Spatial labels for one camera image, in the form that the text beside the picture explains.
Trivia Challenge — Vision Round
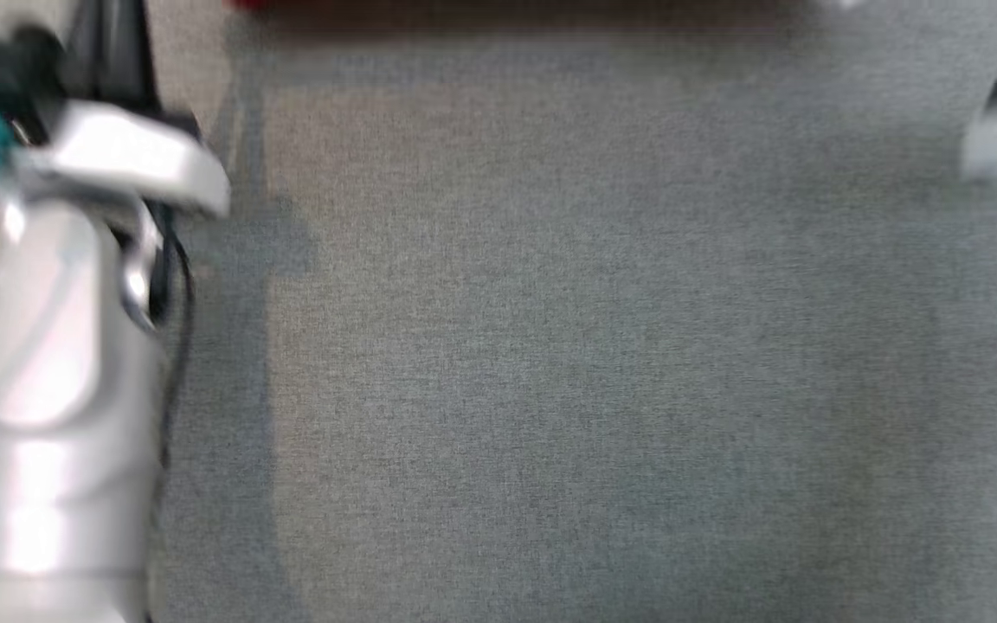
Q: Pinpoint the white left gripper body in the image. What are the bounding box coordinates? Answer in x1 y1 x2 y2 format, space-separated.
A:
12 98 233 219

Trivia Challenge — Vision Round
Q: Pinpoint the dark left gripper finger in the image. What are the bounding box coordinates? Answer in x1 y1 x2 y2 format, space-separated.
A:
109 0 164 117
64 0 112 106

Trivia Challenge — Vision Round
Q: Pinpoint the red and white garment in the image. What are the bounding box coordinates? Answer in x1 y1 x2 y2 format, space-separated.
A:
228 0 876 13

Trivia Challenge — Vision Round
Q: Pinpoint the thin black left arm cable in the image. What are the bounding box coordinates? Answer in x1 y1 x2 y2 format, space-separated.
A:
148 203 198 498

